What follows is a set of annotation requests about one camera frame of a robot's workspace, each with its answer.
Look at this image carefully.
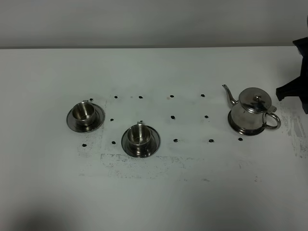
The middle steel teacup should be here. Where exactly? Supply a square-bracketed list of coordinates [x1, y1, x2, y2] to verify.
[127, 121, 152, 148]

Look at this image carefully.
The stainless steel teapot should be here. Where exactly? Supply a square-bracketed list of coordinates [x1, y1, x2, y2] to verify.
[222, 84, 281, 130]

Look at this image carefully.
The middle steel saucer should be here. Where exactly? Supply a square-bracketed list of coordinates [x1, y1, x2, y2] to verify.
[121, 126, 160, 158]

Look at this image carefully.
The left steel teacup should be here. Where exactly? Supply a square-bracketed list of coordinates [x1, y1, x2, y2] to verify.
[72, 101, 96, 126]

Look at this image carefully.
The steel teacup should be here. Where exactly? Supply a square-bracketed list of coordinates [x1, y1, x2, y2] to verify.
[127, 121, 152, 148]
[72, 101, 96, 126]

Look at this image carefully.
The left steel saucer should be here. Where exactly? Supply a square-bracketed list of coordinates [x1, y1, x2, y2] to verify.
[66, 102, 105, 133]

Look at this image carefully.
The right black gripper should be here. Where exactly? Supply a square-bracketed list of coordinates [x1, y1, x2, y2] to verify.
[275, 37, 308, 115]

